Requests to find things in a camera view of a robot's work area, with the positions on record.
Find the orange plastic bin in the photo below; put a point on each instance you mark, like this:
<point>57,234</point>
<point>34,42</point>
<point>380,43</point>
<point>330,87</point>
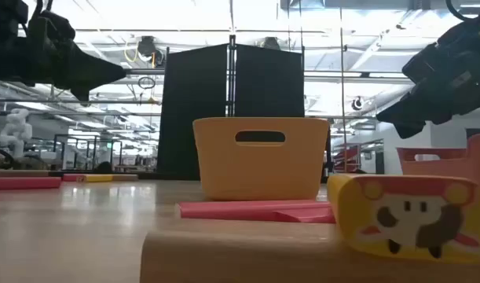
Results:
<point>436,167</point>

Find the yellow block with cartoon face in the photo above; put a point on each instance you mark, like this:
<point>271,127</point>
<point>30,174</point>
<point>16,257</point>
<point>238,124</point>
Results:
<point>345,212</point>

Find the red rectangular block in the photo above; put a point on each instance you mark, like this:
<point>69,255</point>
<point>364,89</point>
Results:
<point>302,217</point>
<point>23,183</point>
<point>224,210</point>
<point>70,178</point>

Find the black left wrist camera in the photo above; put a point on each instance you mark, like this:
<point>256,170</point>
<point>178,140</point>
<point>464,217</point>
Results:
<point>6,12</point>

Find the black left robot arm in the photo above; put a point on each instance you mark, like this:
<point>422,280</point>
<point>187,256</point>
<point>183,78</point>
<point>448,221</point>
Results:
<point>4,59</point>

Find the red background rack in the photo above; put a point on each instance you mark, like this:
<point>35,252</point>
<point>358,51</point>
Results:
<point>351,155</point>

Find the black folding partition screen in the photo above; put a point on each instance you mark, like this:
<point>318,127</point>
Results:
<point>192,98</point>

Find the yellow rectangular block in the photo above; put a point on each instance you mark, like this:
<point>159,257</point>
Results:
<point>98,178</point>

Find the plain wooden block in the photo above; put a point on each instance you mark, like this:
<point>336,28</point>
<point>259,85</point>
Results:
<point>243,259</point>
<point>125,177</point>
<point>15,173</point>

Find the yellow plastic bin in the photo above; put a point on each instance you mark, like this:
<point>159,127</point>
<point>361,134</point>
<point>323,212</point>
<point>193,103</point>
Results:
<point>259,173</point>

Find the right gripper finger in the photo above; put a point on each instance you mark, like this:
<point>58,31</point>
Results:
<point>412,112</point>
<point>408,130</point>

